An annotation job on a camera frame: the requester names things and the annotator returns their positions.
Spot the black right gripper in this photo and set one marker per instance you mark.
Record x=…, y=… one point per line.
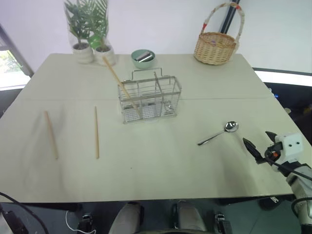
x=273, y=150

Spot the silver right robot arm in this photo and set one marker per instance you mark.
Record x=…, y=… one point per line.
x=299, y=185

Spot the silver metal spoon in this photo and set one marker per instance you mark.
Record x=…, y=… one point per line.
x=230, y=127

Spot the black side desk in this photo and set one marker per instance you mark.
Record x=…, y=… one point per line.
x=292, y=102

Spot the grey rounded shape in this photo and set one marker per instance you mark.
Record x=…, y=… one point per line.
x=126, y=218
x=191, y=215

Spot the dark grey metal bar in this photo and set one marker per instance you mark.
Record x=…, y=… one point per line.
x=146, y=58

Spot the pale green bowl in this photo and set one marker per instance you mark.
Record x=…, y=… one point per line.
x=143, y=63

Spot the light grey metal bar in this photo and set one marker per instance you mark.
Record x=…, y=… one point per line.
x=143, y=54

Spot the wooden chopstick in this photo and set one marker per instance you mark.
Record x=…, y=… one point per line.
x=51, y=135
x=97, y=132
x=122, y=87

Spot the potted plant in white pot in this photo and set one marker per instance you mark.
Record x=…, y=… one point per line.
x=104, y=54
x=81, y=51

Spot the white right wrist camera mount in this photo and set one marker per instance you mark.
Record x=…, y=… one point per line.
x=291, y=146

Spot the black floor bracket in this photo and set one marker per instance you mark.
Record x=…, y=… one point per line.
x=85, y=222
x=223, y=223

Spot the black vertical post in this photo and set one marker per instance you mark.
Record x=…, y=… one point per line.
x=229, y=17

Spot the window with dark frame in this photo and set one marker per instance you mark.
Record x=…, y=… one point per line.
x=12, y=63

